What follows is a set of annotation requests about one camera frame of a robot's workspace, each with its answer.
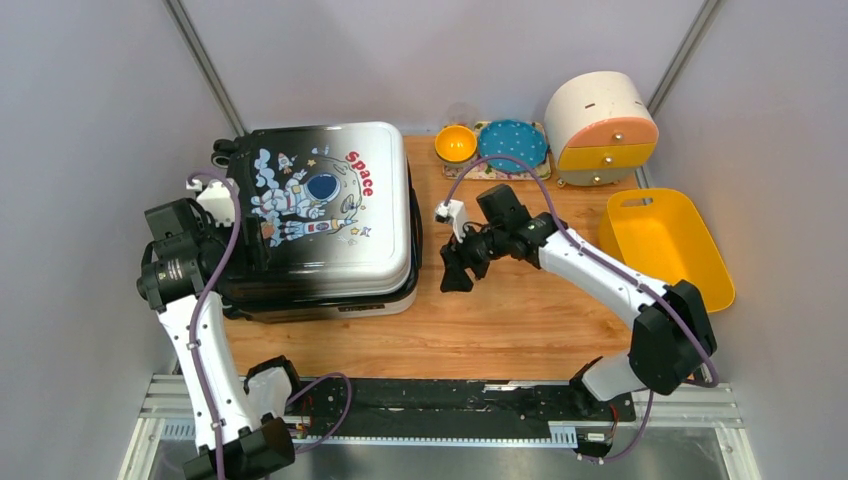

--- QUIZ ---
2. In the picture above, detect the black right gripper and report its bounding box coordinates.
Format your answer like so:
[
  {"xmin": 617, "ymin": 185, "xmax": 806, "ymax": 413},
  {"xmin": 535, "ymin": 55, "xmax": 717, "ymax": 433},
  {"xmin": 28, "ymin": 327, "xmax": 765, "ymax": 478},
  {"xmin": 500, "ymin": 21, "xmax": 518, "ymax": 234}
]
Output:
[{"xmin": 439, "ymin": 220, "xmax": 508, "ymax": 293}]

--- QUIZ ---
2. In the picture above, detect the black white space suitcase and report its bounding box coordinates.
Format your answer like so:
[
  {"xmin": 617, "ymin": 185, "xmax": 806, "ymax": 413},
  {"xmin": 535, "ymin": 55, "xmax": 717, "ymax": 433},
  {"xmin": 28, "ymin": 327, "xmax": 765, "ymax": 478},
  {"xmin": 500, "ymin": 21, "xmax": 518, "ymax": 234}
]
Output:
[{"xmin": 211, "ymin": 121, "xmax": 423, "ymax": 323}]

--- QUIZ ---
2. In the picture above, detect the yellow plastic basket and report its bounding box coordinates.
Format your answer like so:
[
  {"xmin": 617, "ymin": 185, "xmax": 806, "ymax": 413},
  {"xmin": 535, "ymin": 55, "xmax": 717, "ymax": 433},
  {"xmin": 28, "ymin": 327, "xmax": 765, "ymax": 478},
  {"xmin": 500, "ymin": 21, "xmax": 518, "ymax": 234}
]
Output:
[{"xmin": 598, "ymin": 188, "xmax": 736, "ymax": 313}]

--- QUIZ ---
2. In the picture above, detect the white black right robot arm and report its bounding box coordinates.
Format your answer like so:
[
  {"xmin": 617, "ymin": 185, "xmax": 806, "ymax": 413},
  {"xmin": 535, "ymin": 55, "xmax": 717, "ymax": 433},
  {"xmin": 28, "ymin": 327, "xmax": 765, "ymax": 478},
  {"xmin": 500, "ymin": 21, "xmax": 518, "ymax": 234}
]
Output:
[{"xmin": 434, "ymin": 184, "xmax": 717, "ymax": 419}]

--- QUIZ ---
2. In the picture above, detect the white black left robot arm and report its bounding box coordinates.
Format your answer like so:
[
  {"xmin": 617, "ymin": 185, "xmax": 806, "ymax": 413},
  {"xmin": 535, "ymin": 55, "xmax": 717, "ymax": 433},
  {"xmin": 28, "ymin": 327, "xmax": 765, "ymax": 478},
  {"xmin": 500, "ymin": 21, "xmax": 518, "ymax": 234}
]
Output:
[{"xmin": 137, "ymin": 198, "xmax": 306, "ymax": 479}]

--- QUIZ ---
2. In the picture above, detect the small yellow bowl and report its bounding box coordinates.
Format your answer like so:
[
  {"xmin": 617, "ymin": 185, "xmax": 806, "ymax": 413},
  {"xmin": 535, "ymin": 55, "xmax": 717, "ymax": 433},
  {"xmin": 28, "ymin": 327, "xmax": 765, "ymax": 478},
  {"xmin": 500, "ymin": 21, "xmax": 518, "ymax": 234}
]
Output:
[{"xmin": 434, "ymin": 124, "xmax": 478, "ymax": 166}]

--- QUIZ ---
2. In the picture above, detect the blue dotted plate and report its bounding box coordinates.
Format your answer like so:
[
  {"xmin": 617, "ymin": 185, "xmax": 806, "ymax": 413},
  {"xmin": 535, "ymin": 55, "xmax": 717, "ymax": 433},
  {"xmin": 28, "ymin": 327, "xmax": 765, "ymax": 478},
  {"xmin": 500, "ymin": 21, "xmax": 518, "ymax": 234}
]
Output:
[{"xmin": 478, "ymin": 119, "xmax": 548, "ymax": 174}]

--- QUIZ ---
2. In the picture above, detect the cream round drawer cabinet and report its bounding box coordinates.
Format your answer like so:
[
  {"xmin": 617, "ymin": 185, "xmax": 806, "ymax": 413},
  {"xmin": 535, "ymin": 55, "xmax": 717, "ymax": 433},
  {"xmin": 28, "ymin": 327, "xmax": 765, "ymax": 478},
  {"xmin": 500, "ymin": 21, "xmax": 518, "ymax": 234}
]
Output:
[{"xmin": 543, "ymin": 71, "xmax": 659, "ymax": 187}]

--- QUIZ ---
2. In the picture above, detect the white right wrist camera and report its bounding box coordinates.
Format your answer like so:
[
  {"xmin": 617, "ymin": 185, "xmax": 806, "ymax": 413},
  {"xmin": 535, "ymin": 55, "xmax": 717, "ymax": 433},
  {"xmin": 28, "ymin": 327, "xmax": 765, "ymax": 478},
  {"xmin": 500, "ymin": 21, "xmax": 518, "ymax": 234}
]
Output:
[{"xmin": 434, "ymin": 199, "xmax": 469, "ymax": 243}]

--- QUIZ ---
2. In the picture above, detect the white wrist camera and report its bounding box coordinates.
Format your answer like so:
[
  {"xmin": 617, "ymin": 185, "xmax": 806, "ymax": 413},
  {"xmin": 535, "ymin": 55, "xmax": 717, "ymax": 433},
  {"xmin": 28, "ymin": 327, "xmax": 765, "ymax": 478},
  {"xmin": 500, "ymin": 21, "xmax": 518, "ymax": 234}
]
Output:
[
  {"xmin": 186, "ymin": 179, "xmax": 239, "ymax": 227},
  {"xmin": 434, "ymin": 199, "xmax": 469, "ymax": 243}
]

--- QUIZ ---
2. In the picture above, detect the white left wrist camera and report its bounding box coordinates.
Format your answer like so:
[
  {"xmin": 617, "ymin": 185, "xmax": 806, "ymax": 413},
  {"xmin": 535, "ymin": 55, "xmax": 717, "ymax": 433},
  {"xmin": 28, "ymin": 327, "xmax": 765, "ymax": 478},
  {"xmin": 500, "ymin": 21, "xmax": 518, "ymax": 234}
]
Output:
[{"xmin": 186, "ymin": 179, "xmax": 239, "ymax": 227}]

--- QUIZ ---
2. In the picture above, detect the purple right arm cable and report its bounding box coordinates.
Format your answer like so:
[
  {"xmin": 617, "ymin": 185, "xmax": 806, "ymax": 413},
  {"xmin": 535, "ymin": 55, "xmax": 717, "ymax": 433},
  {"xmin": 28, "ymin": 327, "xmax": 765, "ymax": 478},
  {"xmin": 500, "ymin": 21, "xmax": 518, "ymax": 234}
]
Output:
[{"xmin": 442, "ymin": 155, "xmax": 721, "ymax": 463}]

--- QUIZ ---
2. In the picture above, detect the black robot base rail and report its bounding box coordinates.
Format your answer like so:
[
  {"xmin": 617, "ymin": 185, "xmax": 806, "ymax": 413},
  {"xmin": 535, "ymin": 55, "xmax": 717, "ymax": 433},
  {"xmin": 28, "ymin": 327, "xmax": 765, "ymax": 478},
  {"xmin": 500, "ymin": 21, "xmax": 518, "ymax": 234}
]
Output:
[{"xmin": 285, "ymin": 378, "xmax": 637, "ymax": 448}]

